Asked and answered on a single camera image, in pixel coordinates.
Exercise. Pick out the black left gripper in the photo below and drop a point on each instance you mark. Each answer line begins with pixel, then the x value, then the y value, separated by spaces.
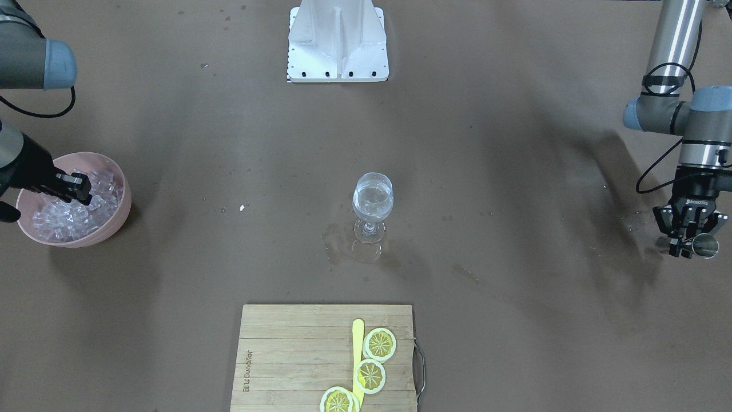
pixel 693 201

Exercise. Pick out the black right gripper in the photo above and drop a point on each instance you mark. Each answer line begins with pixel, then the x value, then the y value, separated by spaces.
pixel 31 164

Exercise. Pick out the steel cocktail jigger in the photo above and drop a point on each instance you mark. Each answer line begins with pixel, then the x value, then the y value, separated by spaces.
pixel 704 245

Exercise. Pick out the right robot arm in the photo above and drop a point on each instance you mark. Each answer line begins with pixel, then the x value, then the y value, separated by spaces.
pixel 29 60

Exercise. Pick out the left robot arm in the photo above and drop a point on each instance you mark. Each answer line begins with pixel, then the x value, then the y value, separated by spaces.
pixel 670 103

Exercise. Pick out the pile of clear ice cubes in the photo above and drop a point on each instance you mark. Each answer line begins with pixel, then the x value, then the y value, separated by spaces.
pixel 60 222

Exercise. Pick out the clear wine glass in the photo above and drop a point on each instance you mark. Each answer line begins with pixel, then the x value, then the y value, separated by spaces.
pixel 372 201

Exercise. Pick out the pink bowl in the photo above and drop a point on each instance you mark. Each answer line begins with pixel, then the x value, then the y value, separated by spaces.
pixel 29 202

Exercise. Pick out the bamboo cutting board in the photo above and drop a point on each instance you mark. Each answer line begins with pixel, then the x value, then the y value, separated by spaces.
pixel 289 354

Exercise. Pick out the lemon slice far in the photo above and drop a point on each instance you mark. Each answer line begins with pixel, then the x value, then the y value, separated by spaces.
pixel 379 344

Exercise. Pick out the lemon slice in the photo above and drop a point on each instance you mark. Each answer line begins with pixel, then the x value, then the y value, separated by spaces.
pixel 379 344
pixel 369 376
pixel 337 399

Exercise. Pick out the lemon slice near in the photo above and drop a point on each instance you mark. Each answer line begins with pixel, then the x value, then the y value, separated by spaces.
pixel 337 399

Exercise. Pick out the lemon slice middle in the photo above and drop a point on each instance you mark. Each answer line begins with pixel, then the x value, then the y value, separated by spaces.
pixel 369 376

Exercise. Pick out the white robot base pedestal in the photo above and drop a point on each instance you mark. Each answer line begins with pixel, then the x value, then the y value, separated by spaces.
pixel 337 41

